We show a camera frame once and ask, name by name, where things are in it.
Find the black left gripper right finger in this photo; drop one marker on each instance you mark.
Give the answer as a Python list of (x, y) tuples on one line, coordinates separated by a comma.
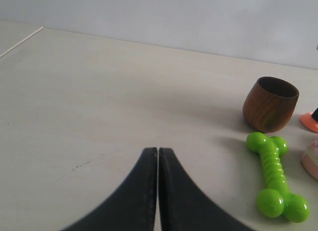
[(182, 204)]

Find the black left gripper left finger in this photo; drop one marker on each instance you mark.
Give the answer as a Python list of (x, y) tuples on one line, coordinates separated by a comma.
[(132, 206)]

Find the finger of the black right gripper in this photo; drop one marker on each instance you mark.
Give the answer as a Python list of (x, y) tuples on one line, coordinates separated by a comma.
[(315, 115)]

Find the small orange peach toy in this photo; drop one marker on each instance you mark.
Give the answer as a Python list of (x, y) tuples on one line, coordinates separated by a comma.
[(309, 122)]

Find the pink strawberry cake toy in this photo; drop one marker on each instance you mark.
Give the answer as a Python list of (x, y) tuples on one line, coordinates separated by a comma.
[(309, 159)]

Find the brown wooden cup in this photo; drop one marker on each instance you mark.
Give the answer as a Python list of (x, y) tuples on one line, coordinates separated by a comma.
[(270, 104)]

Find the green plastic bone toy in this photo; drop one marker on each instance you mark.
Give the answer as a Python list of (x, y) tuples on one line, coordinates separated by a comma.
[(276, 199)]

